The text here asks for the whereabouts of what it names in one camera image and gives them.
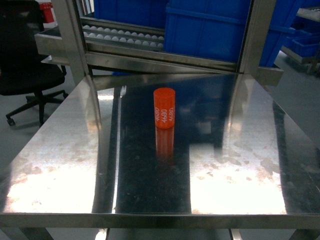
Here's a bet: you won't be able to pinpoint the black office chair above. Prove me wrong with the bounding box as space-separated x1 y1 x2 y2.
0 0 68 126

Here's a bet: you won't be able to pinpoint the blue bins on far shelf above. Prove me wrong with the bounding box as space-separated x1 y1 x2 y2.
284 16 320 57

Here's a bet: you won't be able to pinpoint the stainless steel rack frame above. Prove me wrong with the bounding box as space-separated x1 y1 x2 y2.
35 0 283 86

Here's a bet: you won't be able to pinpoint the blue plastic bin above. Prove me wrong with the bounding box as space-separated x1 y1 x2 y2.
93 0 169 29
163 0 302 67

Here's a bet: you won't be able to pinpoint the blue plastic bin left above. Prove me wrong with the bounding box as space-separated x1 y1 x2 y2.
93 0 169 29

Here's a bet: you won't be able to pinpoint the orange cylindrical capacitor 4680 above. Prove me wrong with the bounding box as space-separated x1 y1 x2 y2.
153 87 176 129

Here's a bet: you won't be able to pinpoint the blue plastic bin right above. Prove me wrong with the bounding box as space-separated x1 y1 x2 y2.
163 0 302 67

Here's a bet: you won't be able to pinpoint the white roller conveyor track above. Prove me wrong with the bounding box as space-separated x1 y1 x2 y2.
82 24 165 49

